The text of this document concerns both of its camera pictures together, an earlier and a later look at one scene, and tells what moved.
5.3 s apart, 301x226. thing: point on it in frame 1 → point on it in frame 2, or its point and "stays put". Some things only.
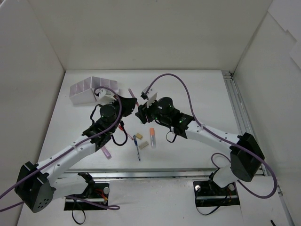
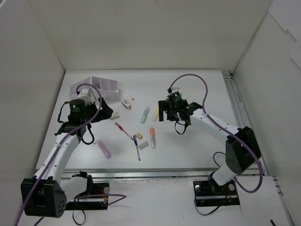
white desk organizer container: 82,92 stays put
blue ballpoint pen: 136,144 stays put
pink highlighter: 106,152 stays put
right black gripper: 143,113 → 166,108
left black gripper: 124,107 → 99,112
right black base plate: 207,193 stays put
